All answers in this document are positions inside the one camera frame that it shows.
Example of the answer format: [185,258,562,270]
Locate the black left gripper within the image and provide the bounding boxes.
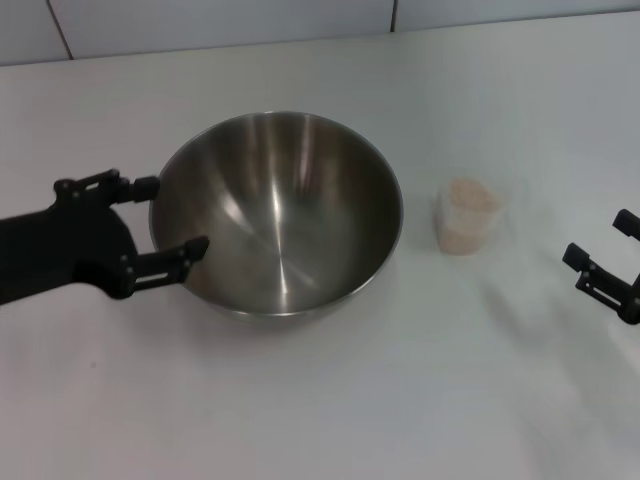
[0,169,210,306]

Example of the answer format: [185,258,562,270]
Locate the stainless steel mixing bowl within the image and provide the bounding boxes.
[148,110,404,324]

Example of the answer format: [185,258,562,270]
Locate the white rice grains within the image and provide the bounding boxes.
[437,176,503,256]

